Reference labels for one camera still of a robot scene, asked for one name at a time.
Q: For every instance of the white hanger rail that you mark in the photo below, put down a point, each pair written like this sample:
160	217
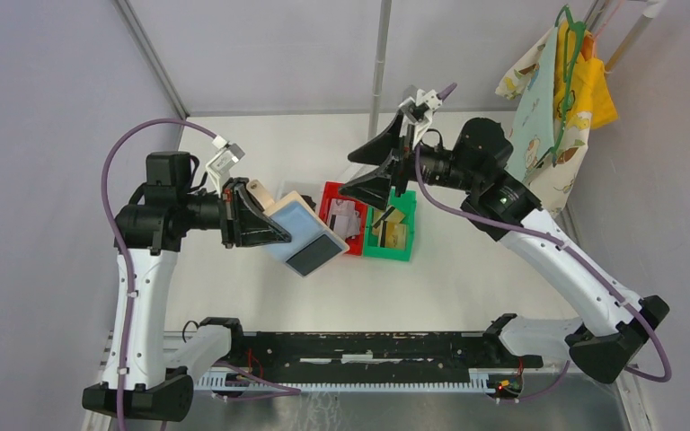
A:
651	10

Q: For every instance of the black card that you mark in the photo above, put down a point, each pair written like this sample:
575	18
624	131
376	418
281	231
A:
314	255

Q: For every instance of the beige card holder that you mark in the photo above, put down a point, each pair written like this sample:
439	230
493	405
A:
294	215

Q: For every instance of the hanging patterned cloth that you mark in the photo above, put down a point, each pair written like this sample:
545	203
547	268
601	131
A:
530	82

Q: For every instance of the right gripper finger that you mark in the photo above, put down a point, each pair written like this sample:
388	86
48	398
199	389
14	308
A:
377	149
372	188

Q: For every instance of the clear plastic bin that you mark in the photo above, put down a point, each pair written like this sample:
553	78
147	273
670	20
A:
310	188

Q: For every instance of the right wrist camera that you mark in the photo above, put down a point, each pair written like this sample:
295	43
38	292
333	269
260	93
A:
418	109

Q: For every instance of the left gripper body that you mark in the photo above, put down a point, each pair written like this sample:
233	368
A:
229	210

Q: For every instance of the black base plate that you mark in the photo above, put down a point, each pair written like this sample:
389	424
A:
377	357

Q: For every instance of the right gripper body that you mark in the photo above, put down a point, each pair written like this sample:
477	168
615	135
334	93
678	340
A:
402	161

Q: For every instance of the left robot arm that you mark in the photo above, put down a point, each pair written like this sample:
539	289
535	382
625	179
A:
141	381

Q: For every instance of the yellow hanging garment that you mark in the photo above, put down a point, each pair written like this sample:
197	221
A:
588	89

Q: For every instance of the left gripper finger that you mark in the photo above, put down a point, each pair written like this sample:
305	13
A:
250	199
248	236

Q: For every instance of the gold cards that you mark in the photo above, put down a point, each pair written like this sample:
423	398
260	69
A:
389	228

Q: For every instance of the red plastic bin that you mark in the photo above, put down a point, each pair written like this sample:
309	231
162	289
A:
330	192

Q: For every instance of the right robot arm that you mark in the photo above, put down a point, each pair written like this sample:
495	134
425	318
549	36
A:
612	323

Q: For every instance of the white pole stand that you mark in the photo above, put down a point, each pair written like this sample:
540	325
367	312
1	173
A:
379	66

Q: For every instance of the black cards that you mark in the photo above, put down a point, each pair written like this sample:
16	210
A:
309	201

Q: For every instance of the silver cards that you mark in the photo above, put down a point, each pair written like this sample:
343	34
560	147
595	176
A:
344	219

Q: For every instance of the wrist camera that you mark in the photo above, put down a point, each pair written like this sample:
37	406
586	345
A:
418	109
228	154

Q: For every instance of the green clothes hanger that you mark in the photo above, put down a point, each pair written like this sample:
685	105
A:
567	141

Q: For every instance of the green plastic bin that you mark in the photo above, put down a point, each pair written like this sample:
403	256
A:
407	203

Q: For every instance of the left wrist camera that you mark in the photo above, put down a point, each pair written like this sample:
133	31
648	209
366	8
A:
228	154

